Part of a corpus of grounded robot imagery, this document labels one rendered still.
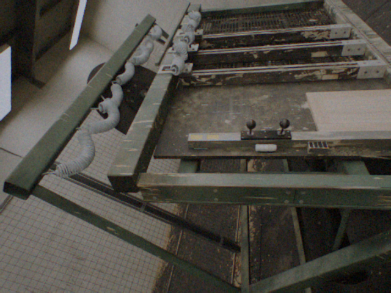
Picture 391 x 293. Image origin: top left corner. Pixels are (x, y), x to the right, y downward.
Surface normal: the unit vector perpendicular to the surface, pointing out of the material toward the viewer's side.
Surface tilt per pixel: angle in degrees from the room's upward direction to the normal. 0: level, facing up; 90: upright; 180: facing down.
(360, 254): 0
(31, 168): 90
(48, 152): 90
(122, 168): 51
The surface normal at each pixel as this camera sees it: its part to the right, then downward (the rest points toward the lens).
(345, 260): -0.84, -0.46
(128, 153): -0.12, -0.74
